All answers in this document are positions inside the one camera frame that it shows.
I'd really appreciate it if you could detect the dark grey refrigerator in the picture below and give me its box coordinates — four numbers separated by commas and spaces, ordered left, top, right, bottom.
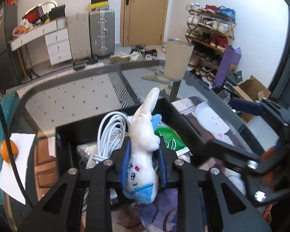
0, 5, 24, 94

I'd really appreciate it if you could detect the anime printed desk mat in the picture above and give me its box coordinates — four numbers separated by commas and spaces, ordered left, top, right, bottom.
36, 96, 274, 232

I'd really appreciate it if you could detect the silver aluminium suitcase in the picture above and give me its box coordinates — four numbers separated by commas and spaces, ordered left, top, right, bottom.
89, 9, 115, 57

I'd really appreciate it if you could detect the wooden shoe rack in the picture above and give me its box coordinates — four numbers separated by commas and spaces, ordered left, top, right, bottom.
185, 3, 236, 82

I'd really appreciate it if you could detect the orange fruit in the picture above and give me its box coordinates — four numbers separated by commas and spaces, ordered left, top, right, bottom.
0, 139, 19, 164

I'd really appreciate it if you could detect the black storage box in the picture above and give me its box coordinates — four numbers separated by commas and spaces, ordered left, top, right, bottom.
50, 99, 256, 213

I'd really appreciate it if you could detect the green white packet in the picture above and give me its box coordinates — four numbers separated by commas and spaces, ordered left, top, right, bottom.
154, 126, 187, 151

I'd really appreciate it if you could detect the white plush toy blue trim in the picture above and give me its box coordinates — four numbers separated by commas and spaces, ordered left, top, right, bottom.
123, 87, 160, 204

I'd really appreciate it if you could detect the beige cylindrical bin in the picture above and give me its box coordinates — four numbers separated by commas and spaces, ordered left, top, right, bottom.
164, 38, 194, 82

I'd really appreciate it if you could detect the purple bag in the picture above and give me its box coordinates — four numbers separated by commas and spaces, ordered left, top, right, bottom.
212, 45, 241, 87

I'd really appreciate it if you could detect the white medicine pouch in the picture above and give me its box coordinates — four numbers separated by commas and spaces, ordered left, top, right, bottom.
76, 141, 98, 160

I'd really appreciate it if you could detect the white cable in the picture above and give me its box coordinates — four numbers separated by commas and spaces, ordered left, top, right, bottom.
85, 110, 131, 170

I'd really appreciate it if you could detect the open cardboard box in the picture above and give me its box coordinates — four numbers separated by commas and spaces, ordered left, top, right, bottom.
233, 75, 272, 123

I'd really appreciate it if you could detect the white drawer desk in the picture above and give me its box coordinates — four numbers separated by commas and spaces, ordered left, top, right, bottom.
10, 17, 72, 66

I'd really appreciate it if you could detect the black yellow box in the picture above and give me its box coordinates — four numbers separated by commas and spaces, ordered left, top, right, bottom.
88, 0, 109, 10

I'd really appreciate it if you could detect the wooden door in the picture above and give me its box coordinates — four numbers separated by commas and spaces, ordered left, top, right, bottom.
120, 0, 169, 46

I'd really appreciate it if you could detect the white paper napkin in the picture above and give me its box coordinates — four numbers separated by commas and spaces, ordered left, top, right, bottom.
0, 133, 36, 205

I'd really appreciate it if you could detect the beige hard suitcase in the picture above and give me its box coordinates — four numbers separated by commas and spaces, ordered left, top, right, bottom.
67, 12, 91, 61

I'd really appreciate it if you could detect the red black shoe box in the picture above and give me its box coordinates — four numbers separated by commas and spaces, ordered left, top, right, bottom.
22, 5, 49, 24

